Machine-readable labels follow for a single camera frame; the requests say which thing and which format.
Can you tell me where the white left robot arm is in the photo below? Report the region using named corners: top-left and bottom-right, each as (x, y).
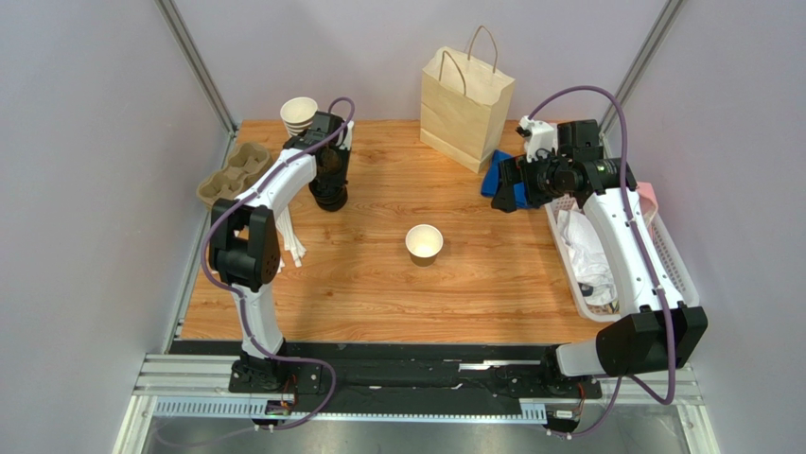
top-left (206, 112), bottom-right (354, 390)

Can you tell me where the stack of black lids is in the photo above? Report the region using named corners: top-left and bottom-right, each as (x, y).
top-left (308, 181), bottom-right (348, 212)

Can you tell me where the pile of wrapped straws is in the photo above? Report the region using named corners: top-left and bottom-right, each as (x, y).
top-left (275, 207), bottom-right (307, 268)

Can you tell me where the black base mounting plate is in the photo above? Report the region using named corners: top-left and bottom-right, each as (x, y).
top-left (223, 340), bottom-right (604, 417)

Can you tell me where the white garment in basket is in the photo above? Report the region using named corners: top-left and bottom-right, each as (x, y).
top-left (556, 210), bottom-right (618, 312)

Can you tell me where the single paper cup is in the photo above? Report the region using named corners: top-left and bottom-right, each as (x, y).
top-left (405, 224), bottom-right (444, 268)

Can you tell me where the stack of paper cups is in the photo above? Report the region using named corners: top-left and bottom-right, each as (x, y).
top-left (280, 96), bottom-right (318, 137)

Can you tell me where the blue cloth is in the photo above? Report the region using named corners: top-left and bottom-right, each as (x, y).
top-left (480, 149), bottom-right (531, 209)

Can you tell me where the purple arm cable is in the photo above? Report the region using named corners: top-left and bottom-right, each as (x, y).
top-left (153, 96), bottom-right (357, 442)
top-left (527, 85), bottom-right (678, 440)

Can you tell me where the white plastic basket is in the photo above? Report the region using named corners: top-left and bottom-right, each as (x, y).
top-left (545, 188), bottom-right (700, 323)

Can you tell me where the brown paper bag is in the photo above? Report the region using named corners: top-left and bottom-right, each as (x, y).
top-left (420, 26), bottom-right (516, 174)

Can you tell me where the aluminium frame rail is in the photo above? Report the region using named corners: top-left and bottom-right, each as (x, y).
top-left (114, 340), bottom-right (719, 453)

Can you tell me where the cardboard cup carrier stack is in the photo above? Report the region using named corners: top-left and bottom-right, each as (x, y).
top-left (197, 142), bottom-right (274, 211)

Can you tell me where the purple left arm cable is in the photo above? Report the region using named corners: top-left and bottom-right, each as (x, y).
top-left (153, 96), bottom-right (357, 442)

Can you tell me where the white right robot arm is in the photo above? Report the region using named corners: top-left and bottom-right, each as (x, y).
top-left (491, 117), bottom-right (709, 377)

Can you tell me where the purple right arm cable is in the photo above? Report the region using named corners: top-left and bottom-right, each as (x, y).
top-left (527, 85), bottom-right (678, 440)

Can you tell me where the pink mesh bag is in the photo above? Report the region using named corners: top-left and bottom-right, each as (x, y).
top-left (637, 182), bottom-right (658, 241)

